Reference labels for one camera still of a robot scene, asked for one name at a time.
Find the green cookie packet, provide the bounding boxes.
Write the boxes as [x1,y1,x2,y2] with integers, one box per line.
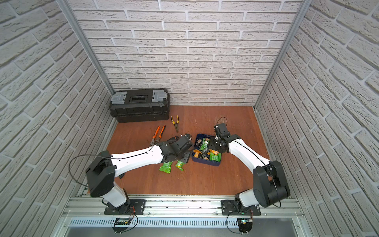
[159,162,172,174]
[175,161,185,171]

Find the dark blue storage box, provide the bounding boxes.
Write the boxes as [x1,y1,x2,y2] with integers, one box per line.
[191,133,222,166]

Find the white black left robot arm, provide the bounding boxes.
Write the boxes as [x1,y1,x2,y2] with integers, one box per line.
[86,134,193,208]

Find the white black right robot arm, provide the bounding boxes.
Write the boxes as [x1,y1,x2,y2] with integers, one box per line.
[209,123,291,207]

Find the green packet in box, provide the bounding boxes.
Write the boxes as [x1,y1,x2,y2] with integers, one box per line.
[209,153,222,163]

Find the orange packet in box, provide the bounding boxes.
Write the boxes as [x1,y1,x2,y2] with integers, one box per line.
[193,149,202,158]

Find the black plastic toolbox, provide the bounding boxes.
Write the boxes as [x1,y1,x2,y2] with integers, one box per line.
[109,88,170,123]

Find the right controller board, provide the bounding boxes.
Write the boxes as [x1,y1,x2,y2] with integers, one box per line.
[237,218,253,235]

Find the controller board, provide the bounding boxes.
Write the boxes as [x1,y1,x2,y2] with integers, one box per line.
[113,218,136,234]
[237,218,253,235]

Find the left controller board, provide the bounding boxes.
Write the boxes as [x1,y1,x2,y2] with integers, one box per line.
[113,218,136,234]

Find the yellow handled pliers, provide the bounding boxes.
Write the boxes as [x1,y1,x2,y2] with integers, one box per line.
[171,115,179,133]

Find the orange handled pliers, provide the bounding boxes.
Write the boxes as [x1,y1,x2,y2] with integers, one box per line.
[150,125,166,146]

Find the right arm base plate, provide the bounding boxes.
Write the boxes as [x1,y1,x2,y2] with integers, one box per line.
[221,199,261,216]

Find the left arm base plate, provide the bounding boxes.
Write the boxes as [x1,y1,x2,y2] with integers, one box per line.
[104,199,146,215]

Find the aluminium rail frame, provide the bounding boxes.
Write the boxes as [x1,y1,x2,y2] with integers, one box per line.
[53,195,311,237]

